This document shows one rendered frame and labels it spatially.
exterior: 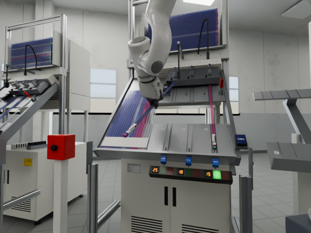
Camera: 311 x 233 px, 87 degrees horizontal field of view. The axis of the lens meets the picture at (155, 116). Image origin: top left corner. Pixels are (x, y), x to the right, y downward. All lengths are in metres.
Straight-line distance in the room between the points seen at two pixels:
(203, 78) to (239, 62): 4.20
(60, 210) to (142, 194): 0.54
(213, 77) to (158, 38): 0.60
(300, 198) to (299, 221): 0.60
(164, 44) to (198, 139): 0.46
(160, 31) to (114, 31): 3.89
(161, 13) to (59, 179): 1.12
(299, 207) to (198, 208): 0.49
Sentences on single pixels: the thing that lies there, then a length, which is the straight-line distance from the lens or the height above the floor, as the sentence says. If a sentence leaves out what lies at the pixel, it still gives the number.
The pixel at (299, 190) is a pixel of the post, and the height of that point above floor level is 0.57.
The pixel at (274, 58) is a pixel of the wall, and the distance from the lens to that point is 6.06.
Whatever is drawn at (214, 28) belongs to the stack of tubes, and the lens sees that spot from 1.36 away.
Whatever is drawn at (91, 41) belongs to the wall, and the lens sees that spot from 4.40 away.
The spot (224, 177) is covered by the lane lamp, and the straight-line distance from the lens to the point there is 0.74.
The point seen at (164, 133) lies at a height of 0.80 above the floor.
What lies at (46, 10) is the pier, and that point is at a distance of 4.69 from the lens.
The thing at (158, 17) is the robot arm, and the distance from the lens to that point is 0.64.
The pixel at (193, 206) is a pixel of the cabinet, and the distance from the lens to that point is 1.18.
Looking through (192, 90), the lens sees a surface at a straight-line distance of 1.11.
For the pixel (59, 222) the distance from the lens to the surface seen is 1.42.
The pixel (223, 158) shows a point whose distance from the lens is 0.77.
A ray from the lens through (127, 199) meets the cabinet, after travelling 1.28.
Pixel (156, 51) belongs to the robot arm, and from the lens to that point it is 0.59.
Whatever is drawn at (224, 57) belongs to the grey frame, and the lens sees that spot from 1.32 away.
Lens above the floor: 0.87
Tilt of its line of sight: 2 degrees up
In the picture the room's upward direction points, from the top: straight up
